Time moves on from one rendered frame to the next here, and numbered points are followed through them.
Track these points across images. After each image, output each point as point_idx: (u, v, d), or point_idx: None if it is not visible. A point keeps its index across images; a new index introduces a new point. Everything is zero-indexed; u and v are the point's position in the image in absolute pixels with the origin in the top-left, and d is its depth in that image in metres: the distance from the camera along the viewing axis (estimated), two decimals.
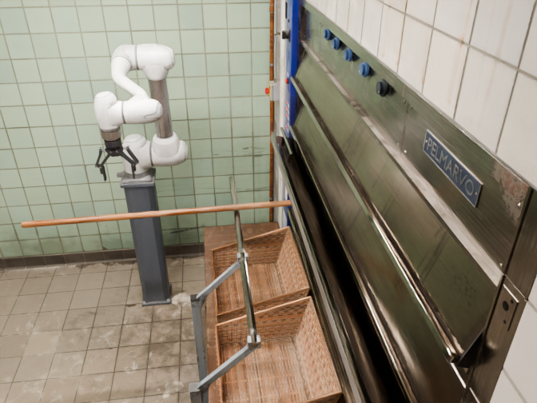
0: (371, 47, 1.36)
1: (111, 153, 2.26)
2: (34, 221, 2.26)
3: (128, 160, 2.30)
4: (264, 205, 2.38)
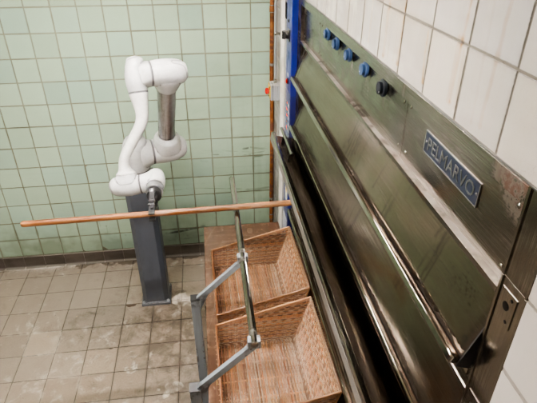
0: (371, 47, 1.36)
1: None
2: (33, 221, 2.26)
3: None
4: (264, 205, 2.38)
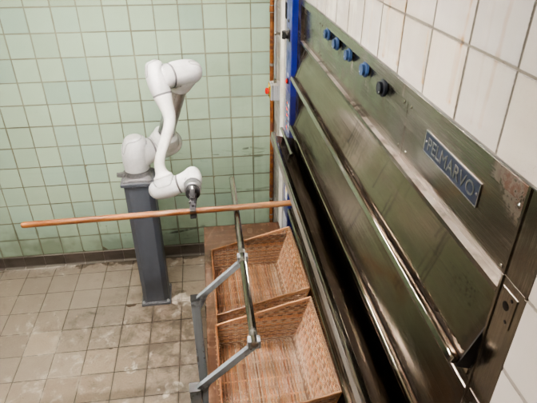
0: (371, 47, 1.36)
1: (188, 198, 2.48)
2: (33, 221, 2.26)
3: (190, 199, 2.41)
4: (263, 205, 2.38)
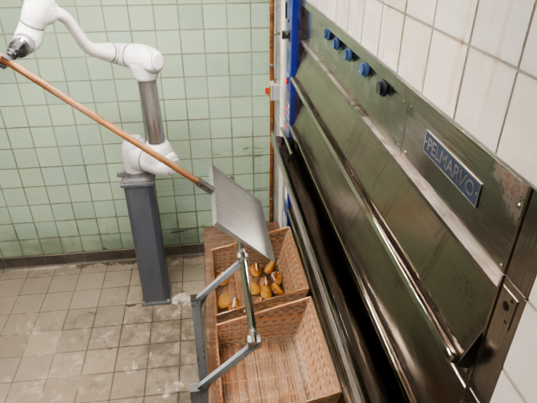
0: (371, 47, 1.36)
1: None
2: None
3: (10, 49, 1.93)
4: (87, 112, 2.02)
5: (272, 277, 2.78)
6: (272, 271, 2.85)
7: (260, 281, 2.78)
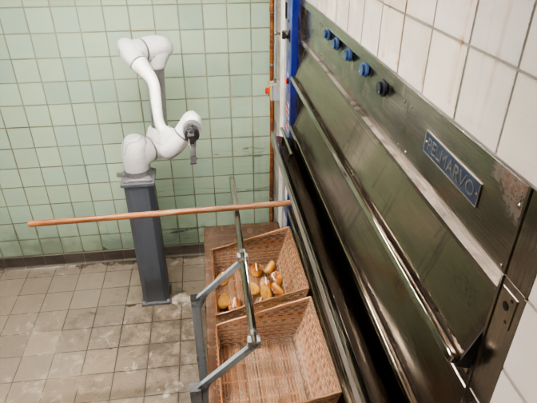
0: (371, 47, 1.36)
1: (188, 140, 2.37)
2: (40, 221, 2.26)
3: None
4: (269, 205, 2.39)
5: (272, 277, 2.78)
6: (272, 271, 2.85)
7: (260, 281, 2.78)
